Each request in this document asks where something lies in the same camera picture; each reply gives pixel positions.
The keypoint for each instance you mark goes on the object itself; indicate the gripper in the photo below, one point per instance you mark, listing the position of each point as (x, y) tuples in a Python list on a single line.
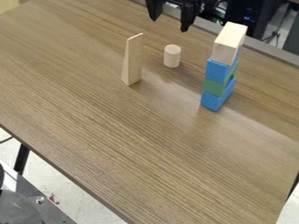
[(183, 2)]

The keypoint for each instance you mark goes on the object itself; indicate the wooden cylinder block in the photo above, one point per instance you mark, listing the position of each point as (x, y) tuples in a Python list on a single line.
[(171, 56)]

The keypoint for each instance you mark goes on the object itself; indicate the tall wooden wedge block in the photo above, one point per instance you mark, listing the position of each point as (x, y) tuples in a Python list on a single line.
[(132, 59)]

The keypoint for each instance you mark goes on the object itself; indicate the wooden rectangular block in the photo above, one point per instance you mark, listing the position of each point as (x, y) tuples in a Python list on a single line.
[(229, 43)]

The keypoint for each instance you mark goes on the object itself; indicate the blue cube block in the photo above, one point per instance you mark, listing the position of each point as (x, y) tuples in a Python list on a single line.
[(219, 70)]

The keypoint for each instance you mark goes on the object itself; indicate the black computer tower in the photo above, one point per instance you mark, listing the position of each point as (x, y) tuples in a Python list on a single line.
[(249, 14)]

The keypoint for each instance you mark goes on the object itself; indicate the green block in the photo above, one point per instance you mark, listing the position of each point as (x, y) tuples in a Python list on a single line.
[(216, 86)]

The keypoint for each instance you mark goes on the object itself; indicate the blue rectangular block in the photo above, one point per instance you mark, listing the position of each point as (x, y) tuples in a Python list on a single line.
[(216, 99)]

